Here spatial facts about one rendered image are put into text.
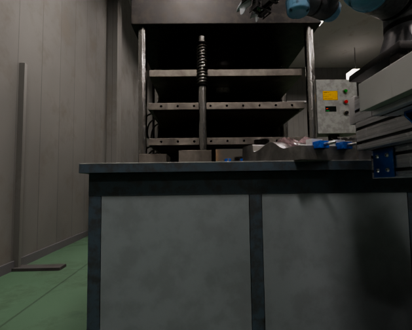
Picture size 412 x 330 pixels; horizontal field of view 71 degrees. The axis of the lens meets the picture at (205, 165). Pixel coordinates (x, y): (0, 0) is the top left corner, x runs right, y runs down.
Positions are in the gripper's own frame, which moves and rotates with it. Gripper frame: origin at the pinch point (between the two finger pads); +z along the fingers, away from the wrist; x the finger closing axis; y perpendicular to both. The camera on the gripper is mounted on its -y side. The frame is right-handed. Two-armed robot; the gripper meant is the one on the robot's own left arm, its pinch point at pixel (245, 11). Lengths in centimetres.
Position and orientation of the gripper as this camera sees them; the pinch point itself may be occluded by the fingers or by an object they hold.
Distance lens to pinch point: 141.9
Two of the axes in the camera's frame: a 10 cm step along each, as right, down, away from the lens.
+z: -4.7, 0.7, 8.8
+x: 8.8, 1.6, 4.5
